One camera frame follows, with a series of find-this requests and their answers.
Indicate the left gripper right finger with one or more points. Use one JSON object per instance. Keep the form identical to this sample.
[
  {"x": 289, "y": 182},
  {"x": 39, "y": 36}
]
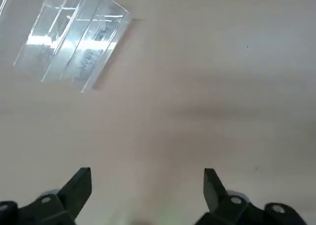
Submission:
[{"x": 214, "y": 197}]

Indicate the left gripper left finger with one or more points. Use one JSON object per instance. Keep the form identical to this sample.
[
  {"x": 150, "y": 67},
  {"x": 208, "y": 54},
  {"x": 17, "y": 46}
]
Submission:
[{"x": 76, "y": 195}]

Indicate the clear stepped plastic holder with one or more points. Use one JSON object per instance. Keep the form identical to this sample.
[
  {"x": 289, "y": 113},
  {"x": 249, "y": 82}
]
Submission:
[{"x": 74, "y": 37}]

